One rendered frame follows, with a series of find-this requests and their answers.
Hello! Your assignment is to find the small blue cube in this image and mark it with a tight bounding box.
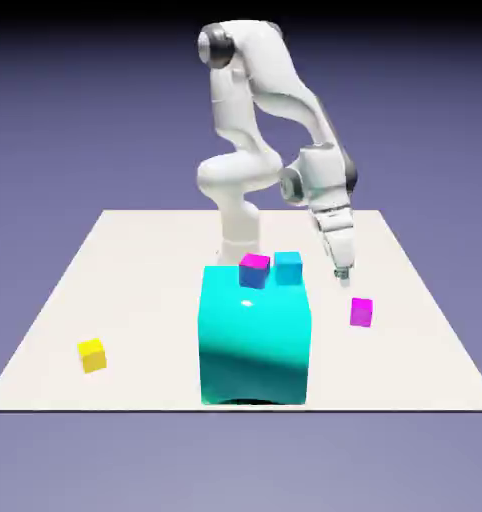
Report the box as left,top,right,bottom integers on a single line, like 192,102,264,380
238,252,272,290

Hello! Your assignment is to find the small cyan cube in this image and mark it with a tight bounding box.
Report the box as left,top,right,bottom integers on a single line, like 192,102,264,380
273,250,304,286

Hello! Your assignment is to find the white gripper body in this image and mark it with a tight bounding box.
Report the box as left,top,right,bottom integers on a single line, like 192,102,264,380
315,210,356,273

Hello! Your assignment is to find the small yellow cube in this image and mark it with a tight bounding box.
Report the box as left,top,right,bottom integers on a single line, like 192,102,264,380
76,337,108,374

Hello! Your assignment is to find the small magenta cube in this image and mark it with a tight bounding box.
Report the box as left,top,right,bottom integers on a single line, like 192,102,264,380
349,297,374,328

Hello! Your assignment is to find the large cyan box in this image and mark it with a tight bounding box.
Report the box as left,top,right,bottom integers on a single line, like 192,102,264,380
199,265,313,406

